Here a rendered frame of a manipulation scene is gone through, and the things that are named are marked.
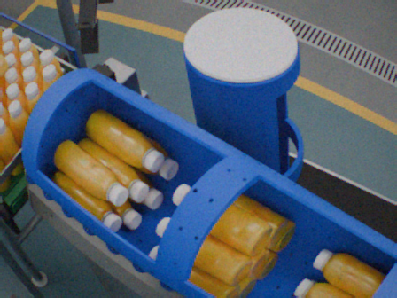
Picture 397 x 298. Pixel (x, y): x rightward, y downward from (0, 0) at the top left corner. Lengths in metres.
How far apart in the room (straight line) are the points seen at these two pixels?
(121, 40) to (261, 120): 1.70
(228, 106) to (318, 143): 1.16
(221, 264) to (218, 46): 0.63
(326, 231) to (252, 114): 0.45
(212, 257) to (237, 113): 0.53
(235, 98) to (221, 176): 0.46
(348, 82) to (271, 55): 1.40
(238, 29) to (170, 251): 0.70
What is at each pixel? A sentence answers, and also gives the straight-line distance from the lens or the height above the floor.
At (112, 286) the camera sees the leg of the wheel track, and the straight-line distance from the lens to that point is 1.99.
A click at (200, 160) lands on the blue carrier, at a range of 1.41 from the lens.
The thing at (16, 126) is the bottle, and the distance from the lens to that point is 1.61.
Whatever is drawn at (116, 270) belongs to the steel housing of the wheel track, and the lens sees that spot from 1.51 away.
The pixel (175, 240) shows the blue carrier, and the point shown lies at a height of 1.20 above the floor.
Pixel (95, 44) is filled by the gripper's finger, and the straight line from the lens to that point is 0.99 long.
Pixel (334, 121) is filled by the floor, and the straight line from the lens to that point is 2.81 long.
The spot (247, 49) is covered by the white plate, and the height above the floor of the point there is 1.04.
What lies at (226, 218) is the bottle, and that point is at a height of 1.17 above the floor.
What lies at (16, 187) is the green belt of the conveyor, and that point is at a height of 0.90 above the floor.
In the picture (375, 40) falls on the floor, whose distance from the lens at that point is 3.23.
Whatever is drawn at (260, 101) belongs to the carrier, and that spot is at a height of 0.96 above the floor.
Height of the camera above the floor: 2.17
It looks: 52 degrees down
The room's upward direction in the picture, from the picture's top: 11 degrees counter-clockwise
